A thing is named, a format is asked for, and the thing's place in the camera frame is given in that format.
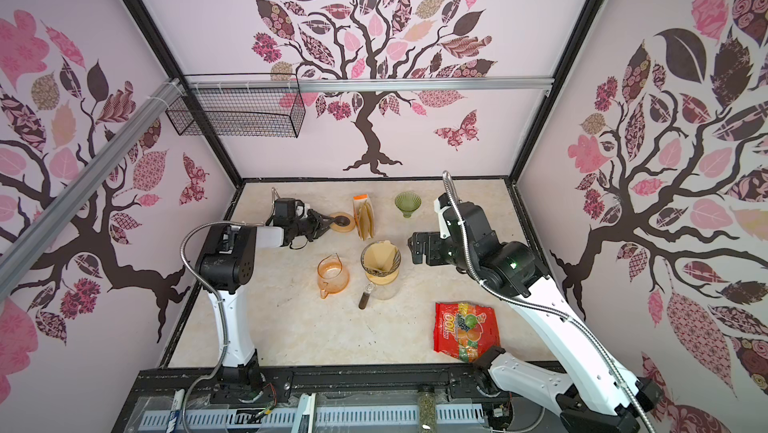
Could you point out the red candy bag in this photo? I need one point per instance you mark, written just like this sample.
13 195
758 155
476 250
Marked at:
464 331

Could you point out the wooden ring dripper stand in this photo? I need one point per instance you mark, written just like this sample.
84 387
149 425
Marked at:
343 222

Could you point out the green glass dripper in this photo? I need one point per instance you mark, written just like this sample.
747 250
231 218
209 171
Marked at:
408 202

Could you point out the orange glass pitcher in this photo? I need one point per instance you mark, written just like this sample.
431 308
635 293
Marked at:
332 275

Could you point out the clear glass server jug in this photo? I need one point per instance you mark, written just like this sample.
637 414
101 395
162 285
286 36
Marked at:
377 292

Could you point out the brown paper coffee filter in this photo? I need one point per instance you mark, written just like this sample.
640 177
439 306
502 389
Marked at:
381 258

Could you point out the clear glass dripper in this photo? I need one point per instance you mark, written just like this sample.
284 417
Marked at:
381 262

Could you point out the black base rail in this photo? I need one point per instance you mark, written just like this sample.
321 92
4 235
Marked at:
352 398

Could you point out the black wire basket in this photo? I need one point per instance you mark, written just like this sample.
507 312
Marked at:
239 108

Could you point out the orange coffee filter box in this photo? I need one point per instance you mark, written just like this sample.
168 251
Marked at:
364 216

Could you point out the wooden ring dripper holder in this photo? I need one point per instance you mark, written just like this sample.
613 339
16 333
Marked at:
382 280

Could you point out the aluminium rail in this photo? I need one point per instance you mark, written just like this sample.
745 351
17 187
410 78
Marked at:
24 252
367 85

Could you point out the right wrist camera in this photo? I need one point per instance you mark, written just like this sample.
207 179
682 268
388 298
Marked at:
440 208

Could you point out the aluminium rail back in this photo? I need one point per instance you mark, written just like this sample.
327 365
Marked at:
367 85

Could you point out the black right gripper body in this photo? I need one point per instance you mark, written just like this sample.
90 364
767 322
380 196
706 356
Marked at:
439 250

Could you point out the aluminium rail left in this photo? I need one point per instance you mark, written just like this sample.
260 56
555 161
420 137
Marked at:
24 252

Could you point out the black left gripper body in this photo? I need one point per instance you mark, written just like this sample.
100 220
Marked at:
304 225

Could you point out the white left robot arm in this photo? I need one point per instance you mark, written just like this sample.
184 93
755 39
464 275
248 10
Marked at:
226 265

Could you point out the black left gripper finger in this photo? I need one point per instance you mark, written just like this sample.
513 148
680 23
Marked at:
317 232
320 218

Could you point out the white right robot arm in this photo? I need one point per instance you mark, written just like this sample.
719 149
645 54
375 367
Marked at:
594 392

